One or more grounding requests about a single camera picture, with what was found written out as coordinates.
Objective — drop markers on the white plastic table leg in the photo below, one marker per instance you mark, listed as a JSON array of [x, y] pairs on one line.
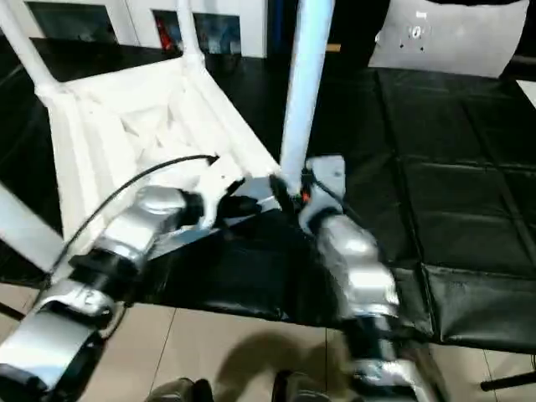
[[303, 84], [25, 226], [21, 42], [186, 29]]

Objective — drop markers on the white plastic table top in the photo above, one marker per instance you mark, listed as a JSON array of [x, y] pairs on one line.
[[104, 146]]

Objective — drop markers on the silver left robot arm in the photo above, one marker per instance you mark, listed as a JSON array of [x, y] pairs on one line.
[[138, 226]]

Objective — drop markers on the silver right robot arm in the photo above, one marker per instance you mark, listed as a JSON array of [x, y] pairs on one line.
[[356, 251]]

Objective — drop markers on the black work mat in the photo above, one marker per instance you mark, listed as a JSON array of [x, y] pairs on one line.
[[460, 167]]

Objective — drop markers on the black sofa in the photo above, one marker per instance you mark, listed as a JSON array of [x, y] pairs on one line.
[[356, 25]]

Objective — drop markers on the dark brown shoe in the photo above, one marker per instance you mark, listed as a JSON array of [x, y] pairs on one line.
[[301, 389], [180, 391]]

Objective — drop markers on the red bottle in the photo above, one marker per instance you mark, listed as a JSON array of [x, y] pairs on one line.
[[165, 33]]

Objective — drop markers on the white cabinet with glass doors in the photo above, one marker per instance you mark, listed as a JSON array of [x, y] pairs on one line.
[[134, 21]]

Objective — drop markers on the grey printed cushion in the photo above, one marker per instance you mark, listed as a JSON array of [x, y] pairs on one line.
[[460, 46]]

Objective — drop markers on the thin black floor rod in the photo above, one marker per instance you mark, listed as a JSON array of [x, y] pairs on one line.
[[10, 310]]

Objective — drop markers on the white flat board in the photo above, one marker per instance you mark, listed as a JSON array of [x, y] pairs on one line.
[[528, 92]]

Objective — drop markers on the black tripod leg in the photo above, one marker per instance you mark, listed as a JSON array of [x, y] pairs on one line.
[[511, 379]]

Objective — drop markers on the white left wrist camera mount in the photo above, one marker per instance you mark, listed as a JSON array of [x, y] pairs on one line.
[[209, 197]]

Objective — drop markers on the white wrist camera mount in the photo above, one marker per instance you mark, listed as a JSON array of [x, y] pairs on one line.
[[209, 197], [326, 176]]

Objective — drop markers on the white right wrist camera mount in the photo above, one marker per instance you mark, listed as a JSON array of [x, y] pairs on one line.
[[326, 176]]

